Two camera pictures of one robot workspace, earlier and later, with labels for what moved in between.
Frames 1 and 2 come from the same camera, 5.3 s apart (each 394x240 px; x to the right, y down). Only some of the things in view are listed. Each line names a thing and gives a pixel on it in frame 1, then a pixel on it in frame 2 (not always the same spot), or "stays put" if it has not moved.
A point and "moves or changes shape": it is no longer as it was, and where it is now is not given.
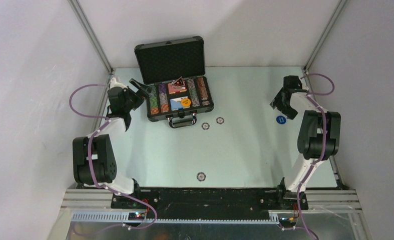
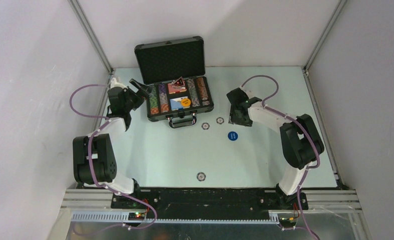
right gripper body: x=282 y=91 -> x=243 y=122
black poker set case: x=174 y=73 stays put
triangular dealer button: x=180 y=81 stays put
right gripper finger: x=278 y=101 -> x=233 y=115
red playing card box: x=175 y=88 stays put
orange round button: x=185 y=102 stays put
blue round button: x=281 y=119 moves or changes shape
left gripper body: x=133 y=99 stays put
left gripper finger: x=143 y=88 stays put
